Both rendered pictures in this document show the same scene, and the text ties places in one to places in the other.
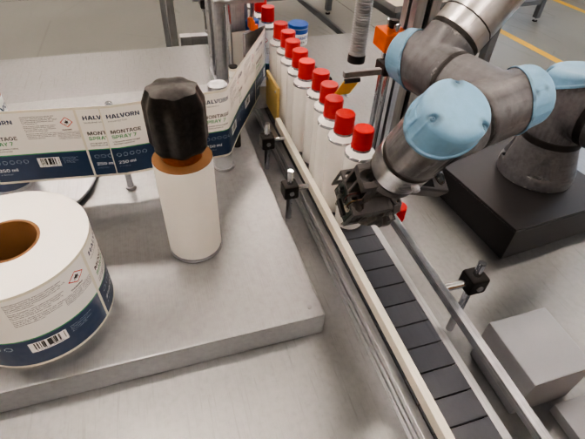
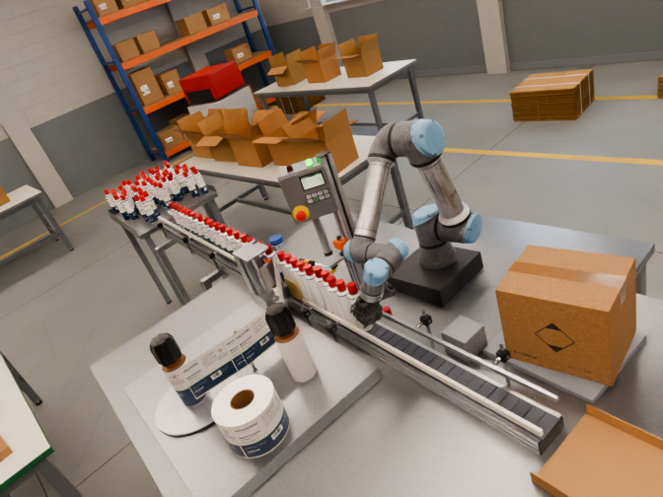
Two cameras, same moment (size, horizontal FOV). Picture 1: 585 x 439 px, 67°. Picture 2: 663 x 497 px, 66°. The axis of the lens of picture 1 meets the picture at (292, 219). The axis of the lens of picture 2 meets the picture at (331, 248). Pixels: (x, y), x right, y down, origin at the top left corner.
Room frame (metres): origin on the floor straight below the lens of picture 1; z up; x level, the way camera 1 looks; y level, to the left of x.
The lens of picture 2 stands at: (-0.86, 0.16, 2.06)
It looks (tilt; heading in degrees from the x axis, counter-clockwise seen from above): 29 degrees down; 351
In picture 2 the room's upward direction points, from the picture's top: 20 degrees counter-clockwise
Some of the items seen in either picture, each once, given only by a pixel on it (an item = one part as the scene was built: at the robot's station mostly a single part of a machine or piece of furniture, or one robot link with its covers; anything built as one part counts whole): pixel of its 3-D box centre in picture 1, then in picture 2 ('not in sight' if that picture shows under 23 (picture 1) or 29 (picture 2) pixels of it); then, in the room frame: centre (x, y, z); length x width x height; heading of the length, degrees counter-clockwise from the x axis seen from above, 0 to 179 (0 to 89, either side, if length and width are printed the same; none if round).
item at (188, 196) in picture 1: (185, 177); (290, 342); (0.53, 0.17, 1.03); 0.09 x 0.09 x 0.30
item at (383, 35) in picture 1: (361, 114); (345, 277); (0.72, -0.11, 1.04); 0.10 x 0.04 x 0.33; 109
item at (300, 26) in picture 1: (298, 32); (277, 243); (1.58, 0.02, 0.86); 0.07 x 0.07 x 0.07
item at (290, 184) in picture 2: not in sight; (309, 189); (0.82, -0.12, 1.38); 0.17 x 0.10 x 0.19; 75
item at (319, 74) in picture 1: (317, 118); (325, 289); (0.80, -0.04, 0.98); 0.05 x 0.05 x 0.20
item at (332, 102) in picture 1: (328, 147); (338, 299); (0.70, -0.06, 0.98); 0.05 x 0.05 x 0.20
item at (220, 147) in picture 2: not in sight; (225, 138); (3.73, -0.05, 0.97); 0.46 x 0.44 x 0.37; 29
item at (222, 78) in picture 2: not in sight; (224, 112); (6.60, -0.30, 0.61); 0.70 x 0.60 x 1.22; 36
